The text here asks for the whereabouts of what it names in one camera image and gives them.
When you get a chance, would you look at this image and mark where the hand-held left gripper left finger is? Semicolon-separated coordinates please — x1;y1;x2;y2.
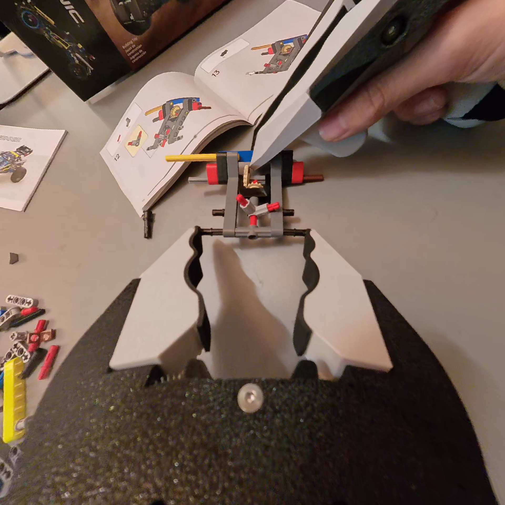
108;228;210;373

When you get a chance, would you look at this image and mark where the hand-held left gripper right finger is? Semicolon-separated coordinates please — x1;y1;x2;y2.
294;229;393;380

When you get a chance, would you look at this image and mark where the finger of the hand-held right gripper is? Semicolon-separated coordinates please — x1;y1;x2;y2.
252;0;346;147
251;0;399;166

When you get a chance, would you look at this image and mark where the grey red lego assembly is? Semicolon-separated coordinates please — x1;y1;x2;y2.
165;149;325;239

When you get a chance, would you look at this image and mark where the pile of loose lego pieces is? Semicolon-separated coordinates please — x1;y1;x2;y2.
0;294;60;490

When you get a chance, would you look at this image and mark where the open lego instruction booklet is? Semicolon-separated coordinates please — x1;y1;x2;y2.
100;0;322;217

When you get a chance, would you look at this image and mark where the yellow lego beam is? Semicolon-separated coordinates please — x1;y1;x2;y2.
2;358;27;442

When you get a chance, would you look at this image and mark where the closed lego leaflet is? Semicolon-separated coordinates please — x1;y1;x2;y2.
0;124;68;212

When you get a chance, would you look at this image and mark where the black lego box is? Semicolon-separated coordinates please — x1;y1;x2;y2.
0;0;233;104

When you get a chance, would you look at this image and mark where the person's right hand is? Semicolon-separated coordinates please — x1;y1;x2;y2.
319;0;505;142

